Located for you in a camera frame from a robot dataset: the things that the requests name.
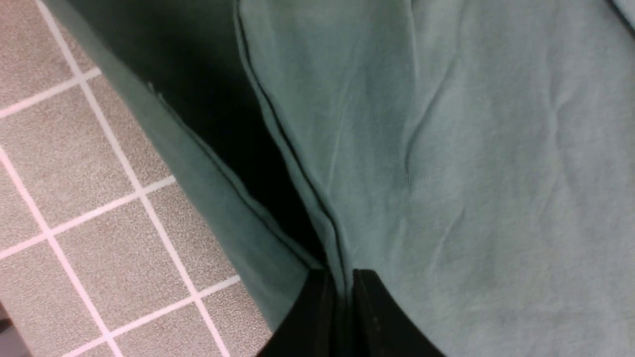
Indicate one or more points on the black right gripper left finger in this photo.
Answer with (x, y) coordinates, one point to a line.
(316, 325)

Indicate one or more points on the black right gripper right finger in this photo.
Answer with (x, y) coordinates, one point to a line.
(379, 327)

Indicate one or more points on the green long-sleeve top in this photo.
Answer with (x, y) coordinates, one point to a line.
(478, 155)

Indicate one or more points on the grey grid-pattern tablecloth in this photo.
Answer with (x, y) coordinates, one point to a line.
(102, 255)

